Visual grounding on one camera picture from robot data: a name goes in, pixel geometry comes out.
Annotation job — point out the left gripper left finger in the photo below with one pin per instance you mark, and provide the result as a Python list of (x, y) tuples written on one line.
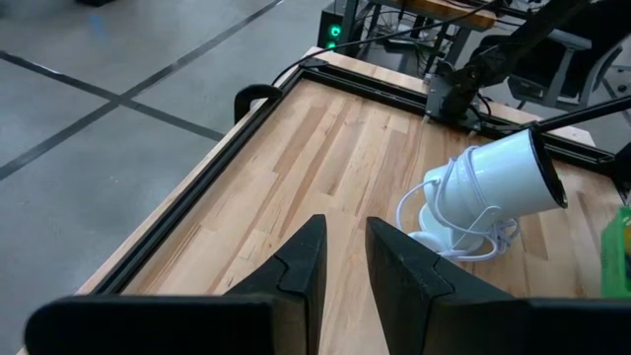
[(246, 325)]

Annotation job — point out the white desk lamp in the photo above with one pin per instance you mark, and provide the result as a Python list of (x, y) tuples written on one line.
[(493, 182)]

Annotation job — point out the black computer tower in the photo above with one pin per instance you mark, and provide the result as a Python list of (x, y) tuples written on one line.
[(331, 27)]

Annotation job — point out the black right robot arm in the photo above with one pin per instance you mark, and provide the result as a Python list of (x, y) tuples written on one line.
[(493, 59)]

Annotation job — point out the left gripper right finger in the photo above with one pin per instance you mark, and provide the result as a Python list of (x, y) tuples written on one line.
[(443, 320)]

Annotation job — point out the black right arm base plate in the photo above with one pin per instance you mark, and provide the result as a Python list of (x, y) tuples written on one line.
[(448, 104)]

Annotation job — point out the grey office chair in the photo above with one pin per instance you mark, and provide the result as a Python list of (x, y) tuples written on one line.
[(562, 64)]

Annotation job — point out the green plastic basket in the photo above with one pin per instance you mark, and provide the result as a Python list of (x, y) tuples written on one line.
[(616, 261)]

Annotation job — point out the wooden top desk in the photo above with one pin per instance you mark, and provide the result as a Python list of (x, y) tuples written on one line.
[(443, 12)]

